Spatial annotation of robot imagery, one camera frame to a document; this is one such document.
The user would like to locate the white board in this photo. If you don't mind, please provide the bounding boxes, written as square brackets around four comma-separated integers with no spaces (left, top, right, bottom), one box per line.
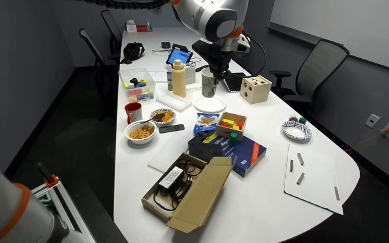
[282,142,345,216]

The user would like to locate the white rectangular tray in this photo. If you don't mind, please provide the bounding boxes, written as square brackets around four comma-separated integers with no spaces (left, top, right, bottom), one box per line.
[154,90,193,113]

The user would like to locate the brown cardboard box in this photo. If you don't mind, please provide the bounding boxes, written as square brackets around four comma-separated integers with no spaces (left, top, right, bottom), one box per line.
[140,151,235,235]

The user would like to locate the red small box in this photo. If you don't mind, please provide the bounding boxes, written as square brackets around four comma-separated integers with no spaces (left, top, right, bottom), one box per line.
[135,22,154,34]

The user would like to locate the aluminium frame stand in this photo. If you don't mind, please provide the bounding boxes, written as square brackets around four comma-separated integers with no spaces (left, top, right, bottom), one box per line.
[29,162,97,243]

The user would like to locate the red mug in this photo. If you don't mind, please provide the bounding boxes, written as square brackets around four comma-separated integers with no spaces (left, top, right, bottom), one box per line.
[123,101,144,125]

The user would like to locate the pretzel snacks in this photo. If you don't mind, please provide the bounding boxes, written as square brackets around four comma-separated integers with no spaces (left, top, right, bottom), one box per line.
[128,123,155,140]

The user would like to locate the black remote control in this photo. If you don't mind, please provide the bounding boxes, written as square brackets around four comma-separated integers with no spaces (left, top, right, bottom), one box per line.
[156,123,186,135]

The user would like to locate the white flat sheet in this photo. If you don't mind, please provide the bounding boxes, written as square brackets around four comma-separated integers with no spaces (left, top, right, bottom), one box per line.
[147,142,191,175]

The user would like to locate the wall whiteboard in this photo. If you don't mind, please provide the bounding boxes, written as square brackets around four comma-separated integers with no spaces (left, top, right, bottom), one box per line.
[268,0,389,76]

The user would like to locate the small wooden block box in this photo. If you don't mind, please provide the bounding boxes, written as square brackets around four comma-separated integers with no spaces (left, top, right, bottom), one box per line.
[214,111,248,142]

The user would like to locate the tablet with blue screen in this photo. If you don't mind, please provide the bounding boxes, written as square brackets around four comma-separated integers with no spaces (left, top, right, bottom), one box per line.
[164,43,194,67]

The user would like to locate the blue snack bag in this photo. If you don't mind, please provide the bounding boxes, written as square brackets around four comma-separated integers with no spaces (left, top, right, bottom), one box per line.
[191,111,221,136]

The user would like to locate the black office chair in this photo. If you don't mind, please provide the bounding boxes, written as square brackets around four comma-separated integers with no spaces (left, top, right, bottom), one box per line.
[77,26,114,70]
[98,8,124,58]

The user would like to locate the orange chips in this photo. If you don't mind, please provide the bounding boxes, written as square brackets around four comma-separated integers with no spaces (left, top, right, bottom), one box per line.
[151,109,175,123]

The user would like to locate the patterned small bowl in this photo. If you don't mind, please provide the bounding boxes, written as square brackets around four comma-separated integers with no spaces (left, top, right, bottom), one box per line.
[148,107,177,127]

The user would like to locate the wooden dice block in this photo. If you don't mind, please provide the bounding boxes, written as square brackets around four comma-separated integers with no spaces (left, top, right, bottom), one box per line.
[239,74,274,105]

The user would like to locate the tan squeeze bottle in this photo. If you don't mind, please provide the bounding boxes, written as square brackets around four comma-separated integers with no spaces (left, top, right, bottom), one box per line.
[171,58,187,100]

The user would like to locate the black power cable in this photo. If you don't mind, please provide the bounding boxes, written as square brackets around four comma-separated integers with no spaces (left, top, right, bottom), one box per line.
[151,162,205,212]

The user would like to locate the white round plate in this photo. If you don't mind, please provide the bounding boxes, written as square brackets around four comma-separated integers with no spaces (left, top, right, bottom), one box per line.
[191,96,228,115]

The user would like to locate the blue artificial intelligence book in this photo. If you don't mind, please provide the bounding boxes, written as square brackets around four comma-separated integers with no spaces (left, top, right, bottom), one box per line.
[201,131,268,178]

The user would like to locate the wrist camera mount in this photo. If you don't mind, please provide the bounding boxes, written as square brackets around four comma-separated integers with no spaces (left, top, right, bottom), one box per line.
[222,30,252,57]

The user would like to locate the white small box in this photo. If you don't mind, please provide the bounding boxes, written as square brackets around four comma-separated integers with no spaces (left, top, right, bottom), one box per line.
[124,19,139,34]

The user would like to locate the clear plastic block container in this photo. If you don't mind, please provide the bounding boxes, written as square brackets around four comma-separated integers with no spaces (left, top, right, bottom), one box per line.
[118,66,156,104]

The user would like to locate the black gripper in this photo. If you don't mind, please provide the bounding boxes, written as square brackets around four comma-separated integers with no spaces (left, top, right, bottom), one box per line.
[190,38,232,93]

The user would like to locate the grey patterned paper cup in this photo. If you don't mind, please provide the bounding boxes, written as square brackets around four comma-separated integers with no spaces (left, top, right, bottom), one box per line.
[199,66,218,98]

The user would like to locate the grey office chair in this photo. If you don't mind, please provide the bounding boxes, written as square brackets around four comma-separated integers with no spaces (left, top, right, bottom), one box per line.
[268,38,351,115]

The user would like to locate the white bowl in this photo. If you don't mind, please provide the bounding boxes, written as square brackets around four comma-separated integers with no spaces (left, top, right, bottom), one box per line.
[123,119,158,146]

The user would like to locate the patterned paper plate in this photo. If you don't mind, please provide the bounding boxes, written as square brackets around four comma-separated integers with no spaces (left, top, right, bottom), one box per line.
[279,119,313,144]

